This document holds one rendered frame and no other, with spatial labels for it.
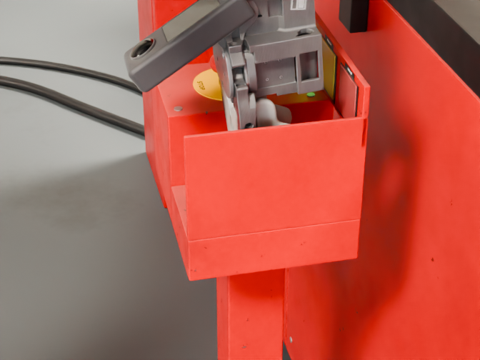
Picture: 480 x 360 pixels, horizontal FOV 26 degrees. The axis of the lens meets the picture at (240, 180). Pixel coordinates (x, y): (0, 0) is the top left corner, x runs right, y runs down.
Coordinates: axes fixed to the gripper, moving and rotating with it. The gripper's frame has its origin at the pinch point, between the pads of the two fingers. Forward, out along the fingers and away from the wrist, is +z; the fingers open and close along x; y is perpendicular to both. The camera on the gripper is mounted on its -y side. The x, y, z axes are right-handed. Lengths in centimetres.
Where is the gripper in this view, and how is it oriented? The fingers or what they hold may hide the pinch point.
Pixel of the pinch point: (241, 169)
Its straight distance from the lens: 94.8
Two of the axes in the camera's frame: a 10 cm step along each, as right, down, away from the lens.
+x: -2.2, -5.2, 8.3
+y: 9.7, -1.9, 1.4
